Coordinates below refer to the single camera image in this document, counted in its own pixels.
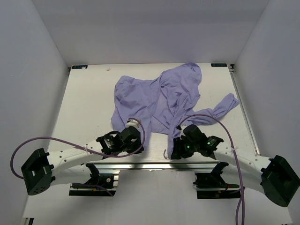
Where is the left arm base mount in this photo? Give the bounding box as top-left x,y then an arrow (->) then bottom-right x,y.
69,164 -> 117,197

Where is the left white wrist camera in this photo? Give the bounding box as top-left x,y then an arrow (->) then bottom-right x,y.
126,119 -> 140,129

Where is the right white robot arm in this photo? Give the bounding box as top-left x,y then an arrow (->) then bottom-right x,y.
171,125 -> 300,207

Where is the right blue table label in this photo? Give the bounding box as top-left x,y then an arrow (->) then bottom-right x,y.
210,63 -> 227,68

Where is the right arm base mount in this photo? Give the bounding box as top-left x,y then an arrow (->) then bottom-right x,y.
193,162 -> 241,199

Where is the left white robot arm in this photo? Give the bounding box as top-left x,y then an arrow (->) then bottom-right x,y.
21,126 -> 145,195

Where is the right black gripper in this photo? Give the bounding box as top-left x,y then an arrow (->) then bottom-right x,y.
171,136 -> 199,159

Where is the lilac zip jacket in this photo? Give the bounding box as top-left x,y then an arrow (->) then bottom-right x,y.
111,62 -> 239,155

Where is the left blue table label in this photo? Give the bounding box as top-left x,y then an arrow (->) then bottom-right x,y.
71,65 -> 88,69

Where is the blue table label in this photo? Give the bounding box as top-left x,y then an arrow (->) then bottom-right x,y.
210,63 -> 227,68
71,65 -> 88,69

